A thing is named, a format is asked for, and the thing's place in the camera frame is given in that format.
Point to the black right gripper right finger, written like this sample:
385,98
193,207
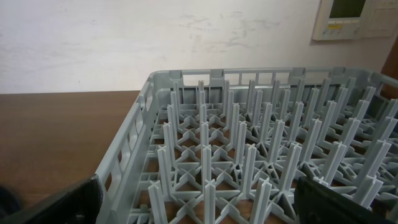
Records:
317,204

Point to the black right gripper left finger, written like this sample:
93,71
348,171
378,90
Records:
78,203

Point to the grey dishwasher rack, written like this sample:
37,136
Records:
209,146

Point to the white wall control panel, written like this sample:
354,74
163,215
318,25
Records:
355,19

